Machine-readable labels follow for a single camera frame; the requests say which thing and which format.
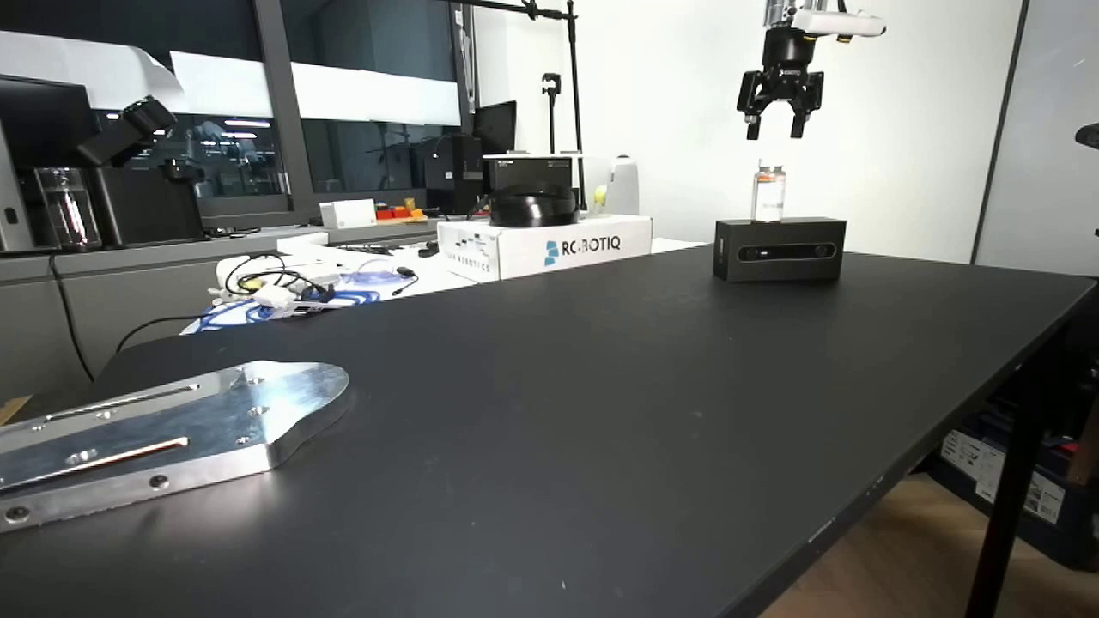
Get thin black pole stand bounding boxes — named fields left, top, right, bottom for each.
left=539, top=67, right=567, bottom=158

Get black ZED camera box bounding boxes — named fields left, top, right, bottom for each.
left=709, top=217, right=852, bottom=289

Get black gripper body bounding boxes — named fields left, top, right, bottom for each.
left=756, top=27, right=817, bottom=102

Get blue printed paper sheet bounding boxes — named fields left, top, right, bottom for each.
left=185, top=263, right=417, bottom=341

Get small white carton box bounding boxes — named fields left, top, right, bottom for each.
left=317, top=194, right=380, bottom=234

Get white Robotiq carton box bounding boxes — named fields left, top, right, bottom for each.
left=437, top=213, right=657, bottom=281

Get black table leg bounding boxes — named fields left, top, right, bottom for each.
left=961, top=335, right=1055, bottom=618

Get white paper window sheet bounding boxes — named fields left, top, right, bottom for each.
left=168, top=48, right=462, bottom=129

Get shiny metal mounting plate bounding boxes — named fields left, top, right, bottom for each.
left=0, top=358, right=353, bottom=534

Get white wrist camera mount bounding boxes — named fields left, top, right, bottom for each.
left=791, top=6, right=888, bottom=41

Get black tripod boom stand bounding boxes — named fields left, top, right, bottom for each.
left=448, top=0, right=589, bottom=213

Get tall white plastic bottle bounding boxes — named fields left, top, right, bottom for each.
left=605, top=152, right=645, bottom=221

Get dark window frame post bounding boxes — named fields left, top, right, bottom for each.
left=250, top=0, right=318, bottom=222

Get small white plastic bottle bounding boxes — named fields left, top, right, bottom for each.
left=748, top=160, right=791, bottom=222

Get black desktop monitor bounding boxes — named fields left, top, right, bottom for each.
left=469, top=98, right=520, bottom=158

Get black boxy device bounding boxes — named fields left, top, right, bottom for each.
left=415, top=134, right=486, bottom=217

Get large black printer box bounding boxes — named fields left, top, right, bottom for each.
left=485, top=152, right=585, bottom=230

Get red orange small item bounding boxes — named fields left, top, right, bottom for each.
left=374, top=199, right=433, bottom=225

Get white cable bundle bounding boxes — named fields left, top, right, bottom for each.
left=214, top=249, right=337, bottom=320

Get thin black cable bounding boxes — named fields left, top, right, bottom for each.
left=46, top=249, right=224, bottom=387

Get clear glass container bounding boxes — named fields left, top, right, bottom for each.
left=32, top=164, right=101, bottom=249

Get cardboard boxes with labels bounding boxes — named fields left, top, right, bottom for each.
left=925, top=418, right=1099, bottom=573

